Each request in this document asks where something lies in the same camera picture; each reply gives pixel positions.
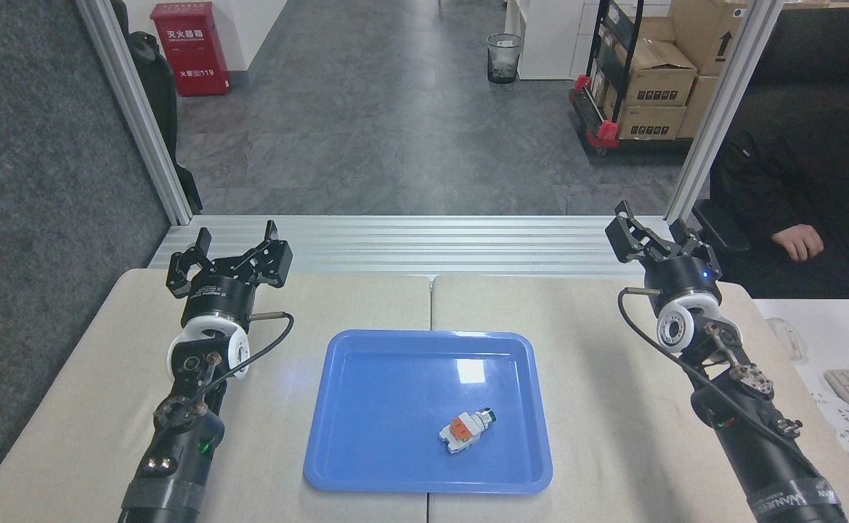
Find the silver aluminium post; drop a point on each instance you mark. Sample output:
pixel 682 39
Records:
pixel 141 116
pixel 722 109

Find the flat printed cardboard box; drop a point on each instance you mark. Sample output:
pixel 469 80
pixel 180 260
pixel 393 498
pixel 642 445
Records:
pixel 649 122

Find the blue plastic tray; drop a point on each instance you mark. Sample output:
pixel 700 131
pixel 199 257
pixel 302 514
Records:
pixel 395 407

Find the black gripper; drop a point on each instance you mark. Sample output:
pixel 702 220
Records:
pixel 217 294
pixel 685 276

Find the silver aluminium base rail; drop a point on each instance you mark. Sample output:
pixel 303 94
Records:
pixel 409 243

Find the cardboard box with open flap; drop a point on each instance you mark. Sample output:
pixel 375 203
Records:
pixel 656 76

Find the large brown cardboard box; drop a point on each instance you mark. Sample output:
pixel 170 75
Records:
pixel 700 33

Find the narrow brown cardboard box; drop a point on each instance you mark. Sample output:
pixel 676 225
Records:
pixel 696 105

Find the white desk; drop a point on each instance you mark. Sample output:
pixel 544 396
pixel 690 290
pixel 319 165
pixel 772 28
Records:
pixel 838 334

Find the white orange switch part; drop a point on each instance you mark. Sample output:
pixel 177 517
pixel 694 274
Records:
pixel 464 432

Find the person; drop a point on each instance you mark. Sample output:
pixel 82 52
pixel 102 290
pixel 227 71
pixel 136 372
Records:
pixel 794 167

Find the white computer mouse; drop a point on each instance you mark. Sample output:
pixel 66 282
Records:
pixel 787 338

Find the white cabinet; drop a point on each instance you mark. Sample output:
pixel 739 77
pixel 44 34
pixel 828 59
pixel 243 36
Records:
pixel 547 36

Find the person's right hand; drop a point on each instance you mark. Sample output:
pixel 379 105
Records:
pixel 798 243

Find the red fire extinguisher box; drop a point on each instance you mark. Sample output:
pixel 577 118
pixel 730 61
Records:
pixel 192 51

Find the black cart with red corners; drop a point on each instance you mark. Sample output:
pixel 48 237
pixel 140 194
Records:
pixel 602 131

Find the white power strip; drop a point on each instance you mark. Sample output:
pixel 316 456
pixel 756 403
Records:
pixel 842 425

